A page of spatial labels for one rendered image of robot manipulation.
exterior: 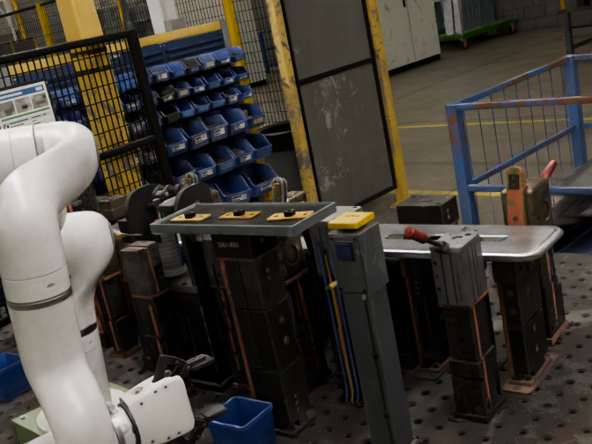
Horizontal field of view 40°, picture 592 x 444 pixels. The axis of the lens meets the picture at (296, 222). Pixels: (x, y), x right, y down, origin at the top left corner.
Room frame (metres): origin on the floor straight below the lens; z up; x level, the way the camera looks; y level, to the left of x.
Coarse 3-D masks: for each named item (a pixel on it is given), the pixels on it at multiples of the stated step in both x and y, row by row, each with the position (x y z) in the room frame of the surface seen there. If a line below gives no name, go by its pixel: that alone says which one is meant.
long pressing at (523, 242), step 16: (384, 224) 1.80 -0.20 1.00; (400, 224) 1.78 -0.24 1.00; (416, 224) 1.75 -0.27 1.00; (304, 240) 1.79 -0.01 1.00; (384, 240) 1.67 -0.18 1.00; (400, 240) 1.65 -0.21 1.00; (512, 240) 1.50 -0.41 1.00; (528, 240) 1.48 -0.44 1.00; (544, 240) 1.47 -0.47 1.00; (400, 256) 1.57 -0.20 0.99; (416, 256) 1.55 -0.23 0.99; (496, 256) 1.44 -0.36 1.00; (512, 256) 1.42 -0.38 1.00; (528, 256) 1.41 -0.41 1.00
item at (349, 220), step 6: (342, 216) 1.36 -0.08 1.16; (348, 216) 1.35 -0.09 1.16; (354, 216) 1.34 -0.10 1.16; (360, 216) 1.34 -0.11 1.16; (366, 216) 1.33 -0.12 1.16; (372, 216) 1.34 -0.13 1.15; (330, 222) 1.34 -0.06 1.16; (336, 222) 1.33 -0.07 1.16; (342, 222) 1.32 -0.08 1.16; (348, 222) 1.32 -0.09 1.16; (354, 222) 1.31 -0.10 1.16; (360, 222) 1.31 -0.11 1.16; (366, 222) 1.33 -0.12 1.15; (330, 228) 1.34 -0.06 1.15; (336, 228) 1.33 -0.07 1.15; (342, 228) 1.32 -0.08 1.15; (348, 228) 1.31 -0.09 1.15; (354, 228) 1.31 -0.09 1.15
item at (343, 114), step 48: (288, 0) 4.92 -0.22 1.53; (336, 0) 5.22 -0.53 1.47; (288, 48) 4.82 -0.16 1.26; (336, 48) 5.17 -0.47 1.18; (288, 96) 4.81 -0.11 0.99; (336, 96) 5.14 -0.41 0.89; (384, 96) 5.44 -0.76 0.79; (336, 144) 5.07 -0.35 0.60; (384, 144) 5.41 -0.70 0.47; (336, 192) 5.01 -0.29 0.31; (384, 192) 5.33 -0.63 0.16
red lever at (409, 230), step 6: (408, 228) 1.29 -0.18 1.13; (414, 228) 1.30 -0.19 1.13; (408, 234) 1.29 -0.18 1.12; (414, 234) 1.29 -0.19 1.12; (420, 234) 1.30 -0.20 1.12; (426, 234) 1.32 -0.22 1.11; (420, 240) 1.31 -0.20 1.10; (426, 240) 1.32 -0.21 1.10; (432, 240) 1.34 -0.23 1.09; (438, 240) 1.37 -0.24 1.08; (438, 246) 1.36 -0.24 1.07; (444, 246) 1.36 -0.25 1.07; (438, 252) 1.37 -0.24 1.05; (444, 252) 1.36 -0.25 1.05
